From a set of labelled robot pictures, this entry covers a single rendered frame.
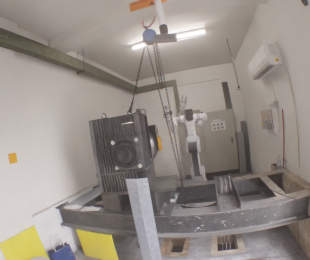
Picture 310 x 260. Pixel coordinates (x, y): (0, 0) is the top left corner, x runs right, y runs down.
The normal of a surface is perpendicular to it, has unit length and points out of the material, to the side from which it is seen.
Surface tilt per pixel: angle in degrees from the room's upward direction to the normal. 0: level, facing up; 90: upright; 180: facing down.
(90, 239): 90
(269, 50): 90
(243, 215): 90
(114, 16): 90
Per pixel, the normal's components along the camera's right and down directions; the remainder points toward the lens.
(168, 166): -0.27, 0.04
